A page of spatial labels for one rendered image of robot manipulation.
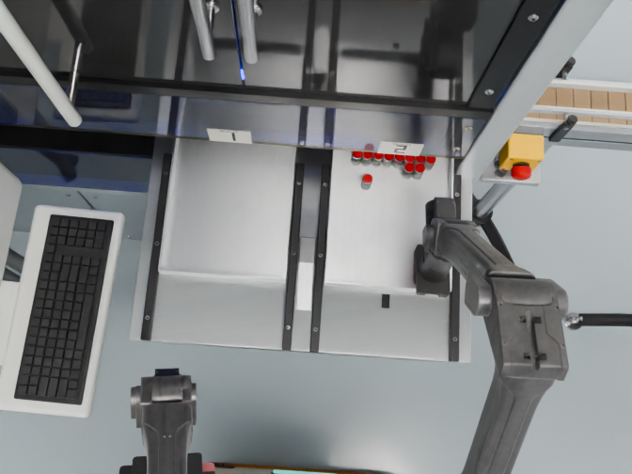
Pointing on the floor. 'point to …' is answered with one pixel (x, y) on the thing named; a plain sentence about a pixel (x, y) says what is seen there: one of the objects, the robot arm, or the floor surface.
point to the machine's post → (531, 80)
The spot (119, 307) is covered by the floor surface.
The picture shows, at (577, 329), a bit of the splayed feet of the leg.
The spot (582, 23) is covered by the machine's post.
